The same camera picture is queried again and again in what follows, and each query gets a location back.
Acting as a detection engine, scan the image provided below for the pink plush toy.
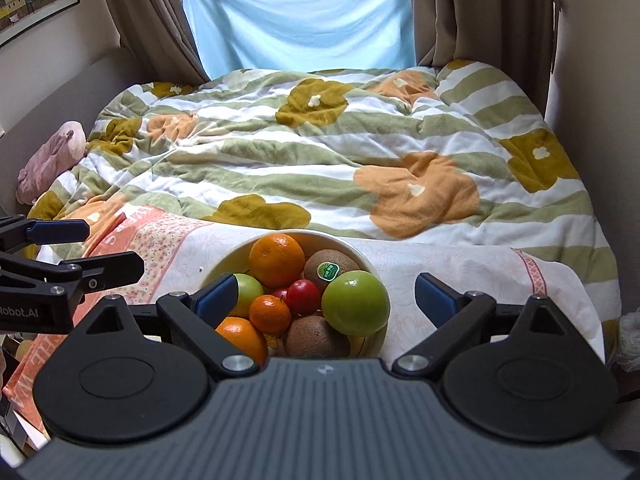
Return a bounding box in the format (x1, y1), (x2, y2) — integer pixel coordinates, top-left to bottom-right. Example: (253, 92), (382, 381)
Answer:
(15, 122), (87, 205)

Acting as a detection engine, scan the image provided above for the green apple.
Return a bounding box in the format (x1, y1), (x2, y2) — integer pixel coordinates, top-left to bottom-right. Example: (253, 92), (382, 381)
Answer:
(321, 270), (390, 337)
(230, 273), (264, 318)

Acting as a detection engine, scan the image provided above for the large orange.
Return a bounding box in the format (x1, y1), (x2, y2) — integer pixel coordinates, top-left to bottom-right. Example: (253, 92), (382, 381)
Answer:
(248, 233), (306, 288)
(216, 316), (268, 367)

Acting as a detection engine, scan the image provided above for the small mandarin orange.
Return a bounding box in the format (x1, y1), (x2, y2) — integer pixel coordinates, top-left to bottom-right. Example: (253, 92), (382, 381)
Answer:
(248, 295), (292, 336)

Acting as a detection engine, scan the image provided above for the white pink floral cloth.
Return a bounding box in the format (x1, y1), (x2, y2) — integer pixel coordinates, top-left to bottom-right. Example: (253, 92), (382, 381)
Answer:
(2, 204), (606, 436)

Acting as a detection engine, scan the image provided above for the plain brown kiwi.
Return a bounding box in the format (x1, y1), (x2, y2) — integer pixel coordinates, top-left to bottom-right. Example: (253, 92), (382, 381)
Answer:
(283, 315), (350, 359)

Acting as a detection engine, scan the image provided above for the cream bowl with duck print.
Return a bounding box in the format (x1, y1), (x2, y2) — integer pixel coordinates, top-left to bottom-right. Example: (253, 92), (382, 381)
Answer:
(197, 230), (388, 360)

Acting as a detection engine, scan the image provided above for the brown right curtain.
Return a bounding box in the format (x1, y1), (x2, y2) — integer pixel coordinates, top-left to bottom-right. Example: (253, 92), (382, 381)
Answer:
(411, 0), (559, 113)

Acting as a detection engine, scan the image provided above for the floral striped quilt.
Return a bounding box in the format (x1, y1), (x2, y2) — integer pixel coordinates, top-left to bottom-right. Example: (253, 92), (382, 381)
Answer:
(30, 60), (622, 321)

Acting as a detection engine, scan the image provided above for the grey bed headboard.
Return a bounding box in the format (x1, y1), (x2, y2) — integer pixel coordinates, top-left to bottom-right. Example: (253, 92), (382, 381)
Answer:
(0, 48), (149, 214)

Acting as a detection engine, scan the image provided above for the kiwi with green sticker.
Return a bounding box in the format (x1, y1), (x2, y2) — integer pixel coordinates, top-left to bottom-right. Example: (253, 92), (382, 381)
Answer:
(303, 249), (360, 292)

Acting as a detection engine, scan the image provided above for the brown left curtain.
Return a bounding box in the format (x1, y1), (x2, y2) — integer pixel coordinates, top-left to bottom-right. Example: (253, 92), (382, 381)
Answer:
(105, 0), (209, 86)

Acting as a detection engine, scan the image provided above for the light blue window sheet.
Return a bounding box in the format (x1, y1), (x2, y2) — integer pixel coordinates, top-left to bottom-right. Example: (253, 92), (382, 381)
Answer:
(182, 0), (416, 78)

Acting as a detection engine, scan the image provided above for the brown curtain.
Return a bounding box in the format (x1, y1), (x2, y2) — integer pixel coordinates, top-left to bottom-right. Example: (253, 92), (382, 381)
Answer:
(411, 0), (559, 113)
(105, 0), (209, 86)

